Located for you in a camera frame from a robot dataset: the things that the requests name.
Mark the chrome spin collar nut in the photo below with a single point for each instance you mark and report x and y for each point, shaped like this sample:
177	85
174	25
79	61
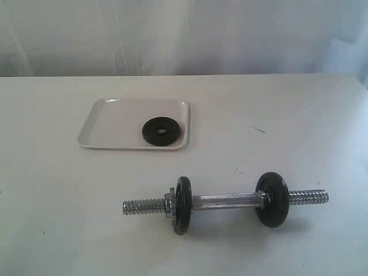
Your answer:
170	205

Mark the black plate without collar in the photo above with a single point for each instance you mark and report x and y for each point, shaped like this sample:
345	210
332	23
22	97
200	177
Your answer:
276	200

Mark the white backdrop curtain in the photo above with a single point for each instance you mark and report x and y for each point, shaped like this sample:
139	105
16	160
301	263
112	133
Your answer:
96	38

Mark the black weight plate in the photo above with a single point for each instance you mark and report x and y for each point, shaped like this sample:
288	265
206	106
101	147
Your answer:
161	131

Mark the black plate with collar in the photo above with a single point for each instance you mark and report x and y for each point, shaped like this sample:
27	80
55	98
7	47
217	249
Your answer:
183	205

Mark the white rectangular tray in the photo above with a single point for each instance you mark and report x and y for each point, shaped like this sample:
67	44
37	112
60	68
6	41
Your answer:
117	123

